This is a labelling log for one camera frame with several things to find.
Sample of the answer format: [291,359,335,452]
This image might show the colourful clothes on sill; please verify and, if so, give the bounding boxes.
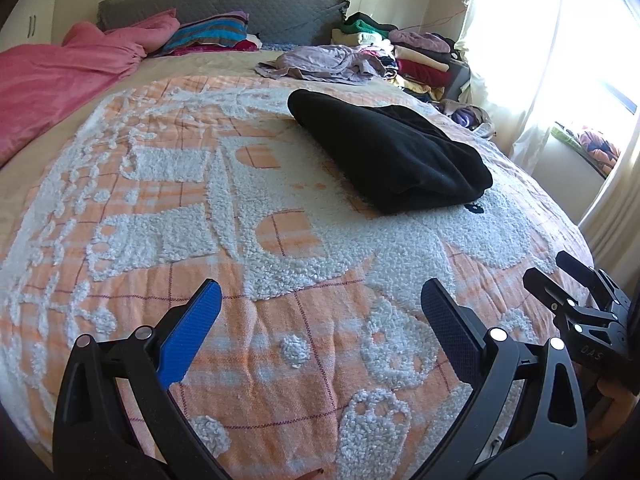
[550,121,625,177]

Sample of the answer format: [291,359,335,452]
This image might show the beige bed sheet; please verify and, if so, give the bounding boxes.
[0,46,431,181]

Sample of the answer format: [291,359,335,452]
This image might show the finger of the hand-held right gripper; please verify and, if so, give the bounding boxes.
[522,266,582,320]
[555,250,627,312]

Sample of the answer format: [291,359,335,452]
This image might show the striped pillow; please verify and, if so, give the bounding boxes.
[156,10,262,57]

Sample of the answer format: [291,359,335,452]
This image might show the orange white patterned blanket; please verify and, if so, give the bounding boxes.
[0,75,603,480]

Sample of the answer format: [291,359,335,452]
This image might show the pink duvet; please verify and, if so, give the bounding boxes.
[0,8,182,167]

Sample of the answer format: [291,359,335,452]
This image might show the cream curtain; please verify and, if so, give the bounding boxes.
[454,0,640,266]

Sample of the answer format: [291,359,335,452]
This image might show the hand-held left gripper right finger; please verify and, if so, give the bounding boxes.
[415,278,588,480]

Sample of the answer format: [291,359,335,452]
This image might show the person's right hand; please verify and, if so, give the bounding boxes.
[591,375,640,457]

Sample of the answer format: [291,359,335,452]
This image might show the white wardrobe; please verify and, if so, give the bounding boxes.
[0,0,63,55]

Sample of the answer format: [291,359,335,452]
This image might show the bag of clothes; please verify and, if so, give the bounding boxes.
[436,99,497,138]

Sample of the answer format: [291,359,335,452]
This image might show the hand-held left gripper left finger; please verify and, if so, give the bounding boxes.
[52,278,231,480]

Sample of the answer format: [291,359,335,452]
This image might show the pile of folded clothes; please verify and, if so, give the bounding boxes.
[330,11,457,103]

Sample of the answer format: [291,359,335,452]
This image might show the black sweater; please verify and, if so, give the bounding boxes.
[287,88,494,216]

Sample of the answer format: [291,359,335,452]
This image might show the crumpled lilac garment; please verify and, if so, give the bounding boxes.
[255,44,390,84]

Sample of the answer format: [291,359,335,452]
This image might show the grey padded headboard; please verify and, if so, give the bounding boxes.
[96,0,352,47]

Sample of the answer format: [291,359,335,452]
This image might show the grey chair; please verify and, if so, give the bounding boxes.
[444,56,472,105]

